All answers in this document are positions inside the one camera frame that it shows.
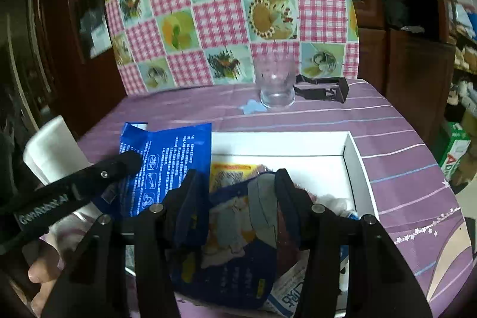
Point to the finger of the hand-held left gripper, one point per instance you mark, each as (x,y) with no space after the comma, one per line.
(119,165)

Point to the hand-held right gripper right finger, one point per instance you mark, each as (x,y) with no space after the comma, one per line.
(287,215)

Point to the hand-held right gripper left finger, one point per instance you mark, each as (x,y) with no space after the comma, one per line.
(190,215)

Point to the blue instruction print packet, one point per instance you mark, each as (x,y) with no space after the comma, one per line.
(167,154)

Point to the blue eye mask packet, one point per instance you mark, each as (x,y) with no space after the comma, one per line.
(231,251)

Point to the yellow tissue pack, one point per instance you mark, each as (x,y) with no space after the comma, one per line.
(231,174)

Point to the white cardboard box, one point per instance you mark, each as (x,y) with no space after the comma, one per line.
(283,144)

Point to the white blue bandage packet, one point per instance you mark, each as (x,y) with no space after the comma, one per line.
(289,297)

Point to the person's left hand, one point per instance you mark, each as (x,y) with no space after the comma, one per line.
(39,273)

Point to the white fluffy item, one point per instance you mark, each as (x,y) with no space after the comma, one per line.
(333,204)

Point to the white paper bag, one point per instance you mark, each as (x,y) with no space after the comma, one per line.
(48,146)

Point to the light blue paper scrap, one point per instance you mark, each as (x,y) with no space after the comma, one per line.
(251,107)

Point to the clear glass cup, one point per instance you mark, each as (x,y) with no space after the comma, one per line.
(275,90)

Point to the black plastic clip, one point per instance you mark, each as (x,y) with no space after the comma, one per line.
(335,89)

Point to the dark wooden cabinet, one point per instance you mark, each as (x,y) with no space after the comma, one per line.
(56,42)

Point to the pink checked printed cloth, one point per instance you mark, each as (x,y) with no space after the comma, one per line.
(223,16)

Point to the brown wooden cabinet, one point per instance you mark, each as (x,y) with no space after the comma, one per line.
(410,72)

